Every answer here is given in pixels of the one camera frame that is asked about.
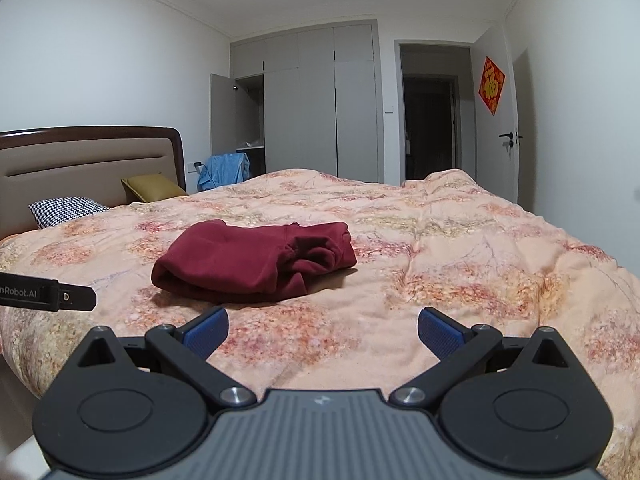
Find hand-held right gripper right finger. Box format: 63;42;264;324
389;306;568;408

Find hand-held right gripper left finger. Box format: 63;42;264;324
75;306;258;408

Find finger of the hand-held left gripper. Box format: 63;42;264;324
56;282;97;312

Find maroon sweater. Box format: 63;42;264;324
151;220;357;305

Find floral peach blanket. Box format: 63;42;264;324
0;169;640;480

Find houndstooth pillow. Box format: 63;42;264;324
28;196;111;231

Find yellow pillow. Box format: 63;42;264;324
120;173;190;204

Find beige bed headboard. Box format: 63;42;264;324
0;126;187;241

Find blue garment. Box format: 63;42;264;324
196;152;251;192

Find white door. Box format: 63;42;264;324
470;25;521;203

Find open grey wardrobe door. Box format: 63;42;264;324
210;73;237;158

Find grey wardrobe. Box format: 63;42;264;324
230;20;386;183

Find red door decoration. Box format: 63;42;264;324
478;56;506;116

